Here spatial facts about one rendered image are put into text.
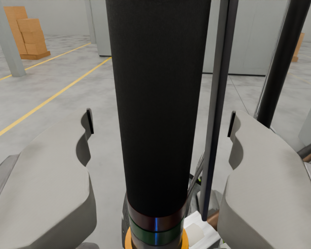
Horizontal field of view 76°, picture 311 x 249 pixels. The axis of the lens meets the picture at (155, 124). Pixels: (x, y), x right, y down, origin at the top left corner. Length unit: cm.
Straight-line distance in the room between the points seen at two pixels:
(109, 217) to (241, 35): 503
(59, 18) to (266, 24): 1151
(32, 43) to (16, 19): 78
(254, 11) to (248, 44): 71
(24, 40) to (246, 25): 697
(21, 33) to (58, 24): 616
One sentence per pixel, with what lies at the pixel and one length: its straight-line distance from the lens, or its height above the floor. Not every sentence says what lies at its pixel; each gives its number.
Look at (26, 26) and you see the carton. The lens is 835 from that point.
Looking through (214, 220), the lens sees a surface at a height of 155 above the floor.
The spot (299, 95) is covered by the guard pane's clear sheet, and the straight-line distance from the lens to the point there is 130.
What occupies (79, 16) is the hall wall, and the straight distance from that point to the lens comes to 1382.
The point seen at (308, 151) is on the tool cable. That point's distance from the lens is 31.
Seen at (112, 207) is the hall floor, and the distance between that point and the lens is 216.
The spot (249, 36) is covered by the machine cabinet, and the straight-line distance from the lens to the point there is 585.
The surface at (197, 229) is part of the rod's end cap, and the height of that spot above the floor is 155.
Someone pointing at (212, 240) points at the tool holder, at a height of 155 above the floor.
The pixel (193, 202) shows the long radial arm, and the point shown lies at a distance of 74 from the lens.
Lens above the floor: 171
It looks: 32 degrees down
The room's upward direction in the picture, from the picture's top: straight up
